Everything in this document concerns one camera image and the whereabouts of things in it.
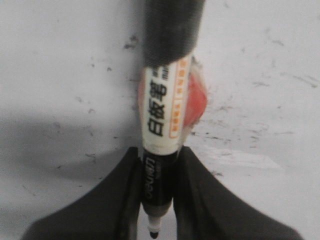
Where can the taped whiteboard marker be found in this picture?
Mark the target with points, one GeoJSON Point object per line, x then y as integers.
{"type": "Point", "coordinates": [170, 35]}

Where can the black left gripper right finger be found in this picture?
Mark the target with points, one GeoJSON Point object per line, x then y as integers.
{"type": "Point", "coordinates": [206, 210]}

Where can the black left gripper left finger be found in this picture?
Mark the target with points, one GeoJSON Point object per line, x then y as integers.
{"type": "Point", "coordinates": [108, 212]}

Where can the white whiteboard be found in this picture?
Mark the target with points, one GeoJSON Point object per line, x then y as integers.
{"type": "Point", "coordinates": [69, 71]}

